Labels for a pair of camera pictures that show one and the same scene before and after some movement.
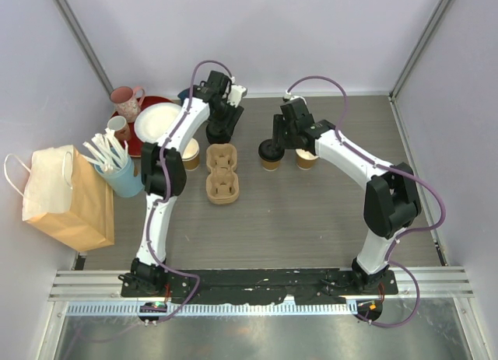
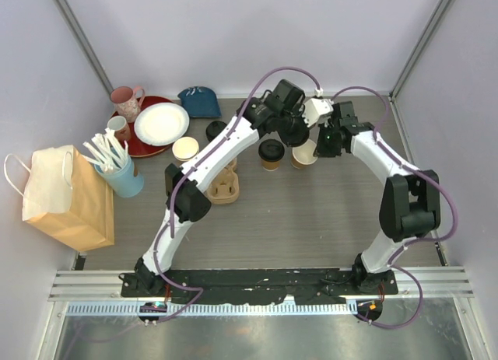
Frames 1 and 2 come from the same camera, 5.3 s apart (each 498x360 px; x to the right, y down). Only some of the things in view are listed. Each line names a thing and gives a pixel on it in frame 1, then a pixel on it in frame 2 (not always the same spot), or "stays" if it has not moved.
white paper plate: [153, 120] stays
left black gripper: [234, 112] -> [297, 136]
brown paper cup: [270, 166] stays
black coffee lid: [268, 152] stays
